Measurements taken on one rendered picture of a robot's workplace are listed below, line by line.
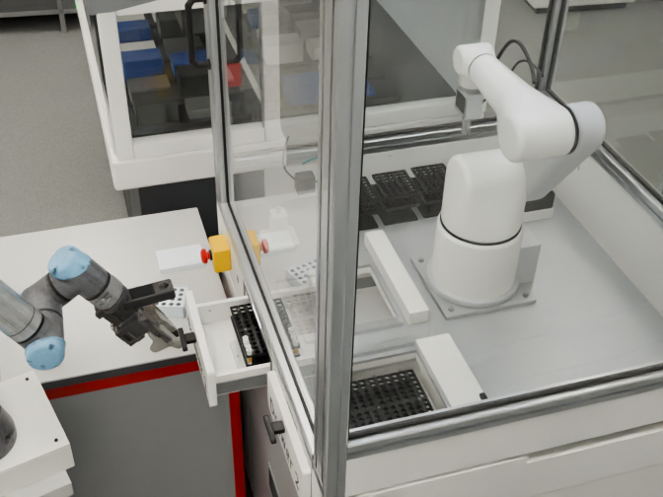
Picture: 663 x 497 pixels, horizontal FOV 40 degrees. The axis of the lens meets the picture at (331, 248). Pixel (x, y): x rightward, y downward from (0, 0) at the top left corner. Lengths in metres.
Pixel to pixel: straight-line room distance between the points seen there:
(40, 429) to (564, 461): 1.10
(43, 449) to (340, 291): 0.89
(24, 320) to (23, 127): 3.10
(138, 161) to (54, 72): 2.66
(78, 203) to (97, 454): 1.91
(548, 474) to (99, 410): 1.12
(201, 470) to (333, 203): 1.49
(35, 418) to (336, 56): 1.22
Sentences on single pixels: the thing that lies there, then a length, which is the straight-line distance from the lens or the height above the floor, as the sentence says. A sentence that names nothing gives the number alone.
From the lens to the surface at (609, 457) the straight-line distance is 2.02.
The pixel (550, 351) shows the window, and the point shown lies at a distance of 1.71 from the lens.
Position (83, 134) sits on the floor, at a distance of 4.75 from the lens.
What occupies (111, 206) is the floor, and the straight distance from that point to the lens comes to 4.18.
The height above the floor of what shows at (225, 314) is 0.86.
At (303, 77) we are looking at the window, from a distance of 1.42.
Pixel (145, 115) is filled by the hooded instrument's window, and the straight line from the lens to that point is 2.72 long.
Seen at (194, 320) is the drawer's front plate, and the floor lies 0.93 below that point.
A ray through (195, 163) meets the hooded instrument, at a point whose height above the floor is 0.86.
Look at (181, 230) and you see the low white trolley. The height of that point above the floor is 0.76.
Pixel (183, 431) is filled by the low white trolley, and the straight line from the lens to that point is 2.52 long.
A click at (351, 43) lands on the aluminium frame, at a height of 1.86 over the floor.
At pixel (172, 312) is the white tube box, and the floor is 0.78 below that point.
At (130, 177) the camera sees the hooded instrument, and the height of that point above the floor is 0.85.
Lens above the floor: 2.35
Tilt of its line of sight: 38 degrees down
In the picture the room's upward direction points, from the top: 2 degrees clockwise
